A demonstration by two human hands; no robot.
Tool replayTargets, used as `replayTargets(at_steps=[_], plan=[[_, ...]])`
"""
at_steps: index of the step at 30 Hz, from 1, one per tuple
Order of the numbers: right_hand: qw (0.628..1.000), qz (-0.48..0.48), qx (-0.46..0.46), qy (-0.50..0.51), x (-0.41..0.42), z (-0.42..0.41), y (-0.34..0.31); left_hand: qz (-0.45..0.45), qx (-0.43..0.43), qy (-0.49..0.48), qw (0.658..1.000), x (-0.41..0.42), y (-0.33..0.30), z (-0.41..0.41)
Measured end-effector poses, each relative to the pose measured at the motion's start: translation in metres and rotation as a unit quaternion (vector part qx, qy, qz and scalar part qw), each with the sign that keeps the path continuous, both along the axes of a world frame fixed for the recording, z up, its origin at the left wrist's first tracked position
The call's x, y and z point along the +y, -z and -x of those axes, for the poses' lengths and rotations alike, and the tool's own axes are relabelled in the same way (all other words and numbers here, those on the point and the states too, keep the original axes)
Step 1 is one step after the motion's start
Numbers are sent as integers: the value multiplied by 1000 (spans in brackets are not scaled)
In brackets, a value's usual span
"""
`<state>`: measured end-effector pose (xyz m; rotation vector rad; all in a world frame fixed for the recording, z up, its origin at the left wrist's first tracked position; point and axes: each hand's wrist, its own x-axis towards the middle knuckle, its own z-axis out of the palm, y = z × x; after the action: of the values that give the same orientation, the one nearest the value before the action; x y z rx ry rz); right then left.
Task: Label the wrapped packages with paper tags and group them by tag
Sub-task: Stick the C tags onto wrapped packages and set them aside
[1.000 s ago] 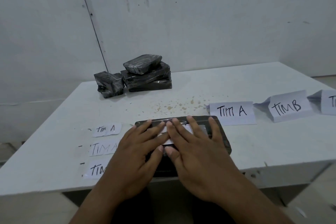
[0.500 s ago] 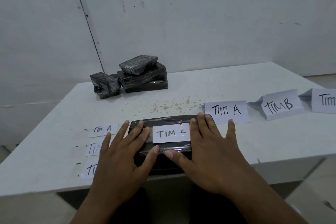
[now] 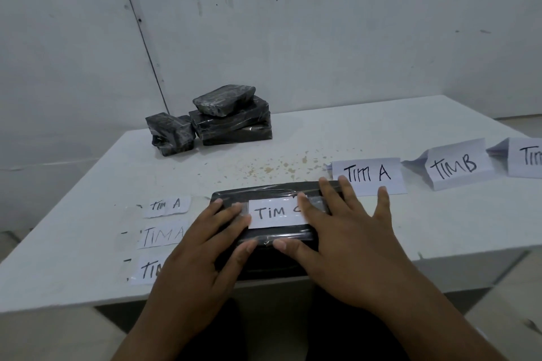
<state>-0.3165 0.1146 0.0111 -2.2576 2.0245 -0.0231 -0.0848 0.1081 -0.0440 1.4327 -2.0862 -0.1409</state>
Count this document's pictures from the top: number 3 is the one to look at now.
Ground person's left hand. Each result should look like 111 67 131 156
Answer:
146 200 258 311

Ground person's right hand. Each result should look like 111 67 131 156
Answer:
274 177 420 313

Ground white label thin writing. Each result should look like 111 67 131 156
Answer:
136 223 187 250

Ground white label bold writing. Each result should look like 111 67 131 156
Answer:
233 195 329 231
129 253 170 286

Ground white label small writing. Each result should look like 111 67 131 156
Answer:
142 195 191 219

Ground large black package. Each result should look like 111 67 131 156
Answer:
210 180 344 281

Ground small lumpy black package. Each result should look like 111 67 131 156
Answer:
145 112 196 157

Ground thick black package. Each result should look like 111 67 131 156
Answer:
189 96 271 133

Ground rounded black package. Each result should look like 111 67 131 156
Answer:
193 84 257 117

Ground person's dark trousers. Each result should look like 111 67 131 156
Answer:
177 284 412 361

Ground folded white paper sign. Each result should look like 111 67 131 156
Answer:
487 137 542 179
401 138 496 191
326 157 408 196

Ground thin black wall cable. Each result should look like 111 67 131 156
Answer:
111 0 170 115

